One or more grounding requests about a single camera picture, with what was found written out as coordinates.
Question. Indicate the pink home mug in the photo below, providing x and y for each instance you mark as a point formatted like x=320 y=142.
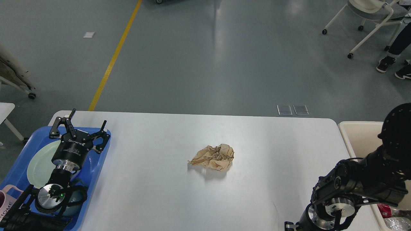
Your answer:
x=6 y=200

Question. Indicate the brown paper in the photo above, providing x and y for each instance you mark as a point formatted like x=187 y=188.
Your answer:
x=217 y=158

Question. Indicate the blue plastic tray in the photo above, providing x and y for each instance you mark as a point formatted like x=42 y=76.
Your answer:
x=89 y=173

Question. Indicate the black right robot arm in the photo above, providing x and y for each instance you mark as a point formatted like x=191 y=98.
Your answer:
x=377 y=178

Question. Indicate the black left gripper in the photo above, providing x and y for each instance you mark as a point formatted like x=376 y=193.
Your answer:
x=73 y=151

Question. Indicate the silver foil bag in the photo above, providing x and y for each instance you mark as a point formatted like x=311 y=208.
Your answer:
x=399 y=220

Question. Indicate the beige plastic bin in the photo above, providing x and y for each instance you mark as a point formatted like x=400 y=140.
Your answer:
x=360 y=138

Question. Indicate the white rolling chair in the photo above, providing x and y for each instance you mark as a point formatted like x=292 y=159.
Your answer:
x=380 y=12

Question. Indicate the mint green plate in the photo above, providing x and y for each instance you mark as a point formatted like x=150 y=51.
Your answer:
x=41 y=165

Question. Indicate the teal home mug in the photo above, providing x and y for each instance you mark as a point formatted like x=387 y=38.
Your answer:
x=76 y=196

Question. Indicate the white side table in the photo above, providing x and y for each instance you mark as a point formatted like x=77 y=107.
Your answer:
x=5 y=110

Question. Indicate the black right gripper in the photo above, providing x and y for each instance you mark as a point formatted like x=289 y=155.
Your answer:
x=314 y=218

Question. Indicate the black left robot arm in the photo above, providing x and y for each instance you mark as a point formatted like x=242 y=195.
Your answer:
x=54 y=177

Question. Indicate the beige chair at left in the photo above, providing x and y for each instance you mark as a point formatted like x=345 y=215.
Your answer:
x=13 y=73

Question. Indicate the red foil wrapper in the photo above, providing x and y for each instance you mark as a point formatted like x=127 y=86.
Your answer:
x=385 y=210

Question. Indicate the person with black sneakers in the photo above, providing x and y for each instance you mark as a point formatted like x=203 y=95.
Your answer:
x=401 y=42

